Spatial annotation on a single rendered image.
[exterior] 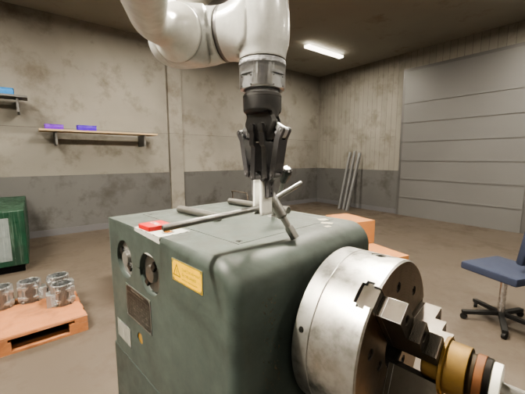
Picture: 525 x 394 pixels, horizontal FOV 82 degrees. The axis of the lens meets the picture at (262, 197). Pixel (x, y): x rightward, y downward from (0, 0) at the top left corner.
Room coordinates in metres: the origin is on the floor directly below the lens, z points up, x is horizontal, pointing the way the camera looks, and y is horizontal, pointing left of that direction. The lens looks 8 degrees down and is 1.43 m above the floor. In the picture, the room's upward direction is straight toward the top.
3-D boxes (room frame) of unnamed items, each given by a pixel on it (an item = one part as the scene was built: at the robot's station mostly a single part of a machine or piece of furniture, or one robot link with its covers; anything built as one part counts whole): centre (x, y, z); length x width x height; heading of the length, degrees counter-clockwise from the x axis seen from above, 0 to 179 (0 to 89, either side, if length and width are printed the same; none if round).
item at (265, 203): (0.60, -0.01, 1.35); 0.03 x 0.01 x 0.07; 135
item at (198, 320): (0.83, 0.08, 1.06); 0.59 x 0.48 x 0.39; 45
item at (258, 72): (0.60, 0.00, 1.58); 0.09 x 0.09 x 0.06
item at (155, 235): (0.70, 0.24, 1.23); 0.13 x 0.08 x 0.06; 45
